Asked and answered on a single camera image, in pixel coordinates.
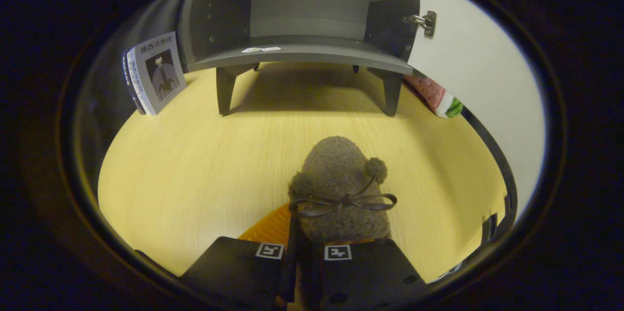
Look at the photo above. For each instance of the white shoe cabinet door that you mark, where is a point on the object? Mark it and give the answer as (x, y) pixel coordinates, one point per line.
(477, 67)

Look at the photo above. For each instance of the metal door hinge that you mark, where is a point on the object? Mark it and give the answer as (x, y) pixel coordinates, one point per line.
(429, 23)

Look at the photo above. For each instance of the brown fuzzy shoe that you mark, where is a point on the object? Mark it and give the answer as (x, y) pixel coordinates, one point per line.
(336, 169)

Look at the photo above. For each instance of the watermelon plush toy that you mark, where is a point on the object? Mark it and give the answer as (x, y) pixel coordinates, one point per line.
(438, 99)

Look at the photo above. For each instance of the black backdrop cloth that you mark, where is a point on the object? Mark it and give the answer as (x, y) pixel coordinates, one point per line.
(105, 82)

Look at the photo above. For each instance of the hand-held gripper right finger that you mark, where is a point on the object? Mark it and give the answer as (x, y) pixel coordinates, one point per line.
(375, 277)

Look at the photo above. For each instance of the grey shoe cabinet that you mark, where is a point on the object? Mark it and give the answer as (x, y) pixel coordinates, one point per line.
(312, 52)

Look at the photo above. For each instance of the grey cover book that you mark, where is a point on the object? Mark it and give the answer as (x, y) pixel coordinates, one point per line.
(161, 72)

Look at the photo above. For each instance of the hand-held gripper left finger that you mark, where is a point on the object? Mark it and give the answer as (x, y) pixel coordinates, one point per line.
(290, 262)

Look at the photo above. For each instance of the dark blue book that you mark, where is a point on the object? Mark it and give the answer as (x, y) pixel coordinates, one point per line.
(126, 74)

